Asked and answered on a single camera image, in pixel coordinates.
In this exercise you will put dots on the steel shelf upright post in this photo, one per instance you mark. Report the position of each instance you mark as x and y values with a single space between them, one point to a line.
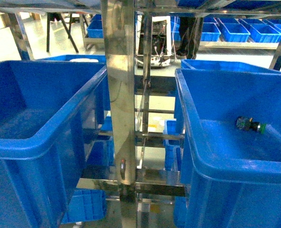
119 41

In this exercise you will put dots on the blue shelf bin right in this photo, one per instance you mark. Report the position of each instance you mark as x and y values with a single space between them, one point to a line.
234 176

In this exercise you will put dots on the blue bin below left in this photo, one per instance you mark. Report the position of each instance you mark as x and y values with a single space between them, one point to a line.
86 205

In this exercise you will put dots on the blue shelf bin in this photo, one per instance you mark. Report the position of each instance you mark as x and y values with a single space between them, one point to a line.
50 116
234 176

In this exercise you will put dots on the green mushroom push button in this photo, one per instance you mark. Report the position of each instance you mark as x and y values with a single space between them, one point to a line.
247 124

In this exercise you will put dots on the blue shelf bin left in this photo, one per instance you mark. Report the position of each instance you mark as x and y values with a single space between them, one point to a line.
50 116

